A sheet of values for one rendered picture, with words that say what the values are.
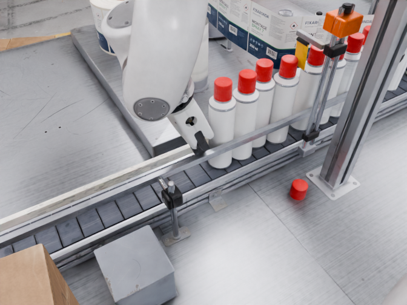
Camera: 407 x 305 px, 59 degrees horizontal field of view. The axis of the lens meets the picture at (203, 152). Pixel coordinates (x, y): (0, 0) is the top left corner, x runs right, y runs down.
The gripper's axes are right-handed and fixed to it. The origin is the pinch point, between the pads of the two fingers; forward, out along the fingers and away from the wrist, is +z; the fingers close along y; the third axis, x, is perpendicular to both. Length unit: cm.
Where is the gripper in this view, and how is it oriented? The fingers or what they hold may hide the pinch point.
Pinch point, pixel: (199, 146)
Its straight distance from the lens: 71.8
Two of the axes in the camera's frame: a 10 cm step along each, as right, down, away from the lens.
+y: -5.1, -6.1, 6.1
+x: -8.1, 5.8, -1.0
